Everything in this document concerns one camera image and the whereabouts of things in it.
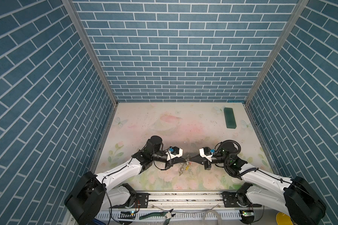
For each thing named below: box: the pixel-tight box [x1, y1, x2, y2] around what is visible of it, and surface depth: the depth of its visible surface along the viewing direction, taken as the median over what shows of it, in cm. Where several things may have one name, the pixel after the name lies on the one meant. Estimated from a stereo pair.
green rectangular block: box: [223, 107, 237, 129], surface depth 111 cm
